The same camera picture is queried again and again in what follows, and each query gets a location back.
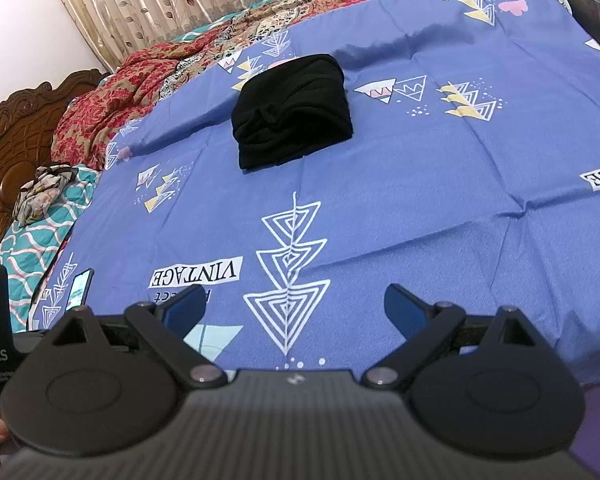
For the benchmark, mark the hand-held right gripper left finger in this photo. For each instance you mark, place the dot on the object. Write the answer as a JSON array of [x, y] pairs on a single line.
[[185, 306]]

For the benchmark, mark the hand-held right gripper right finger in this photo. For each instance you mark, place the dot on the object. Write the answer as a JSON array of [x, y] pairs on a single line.
[[404, 307]]

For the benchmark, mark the black pants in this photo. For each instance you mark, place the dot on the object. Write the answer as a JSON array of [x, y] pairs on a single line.
[[290, 110]]

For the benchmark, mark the teal wave-pattern pillow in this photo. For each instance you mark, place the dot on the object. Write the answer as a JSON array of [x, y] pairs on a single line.
[[35, 250]]

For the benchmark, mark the smartphone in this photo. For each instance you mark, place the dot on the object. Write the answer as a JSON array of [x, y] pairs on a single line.
[[79, 290]]

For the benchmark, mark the blue printed bedsheet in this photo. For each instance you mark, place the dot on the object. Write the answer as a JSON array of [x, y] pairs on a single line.
[[405, 200]]

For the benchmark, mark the crumpled floral cloth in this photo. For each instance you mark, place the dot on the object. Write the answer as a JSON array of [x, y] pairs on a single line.
[[42, 195]]

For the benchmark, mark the carved wooden headboard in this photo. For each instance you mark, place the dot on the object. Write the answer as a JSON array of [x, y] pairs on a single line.
[[20, 125]]

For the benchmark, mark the red floral quilt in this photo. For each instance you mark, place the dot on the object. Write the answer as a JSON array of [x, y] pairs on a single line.
[[130, 75]]

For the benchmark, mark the beige leaf-pattern curtain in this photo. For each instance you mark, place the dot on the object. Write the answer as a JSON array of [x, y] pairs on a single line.
[[190, 5]]

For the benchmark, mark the white paper sheet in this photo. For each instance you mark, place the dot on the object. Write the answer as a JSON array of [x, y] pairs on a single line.
[[598, 46]]

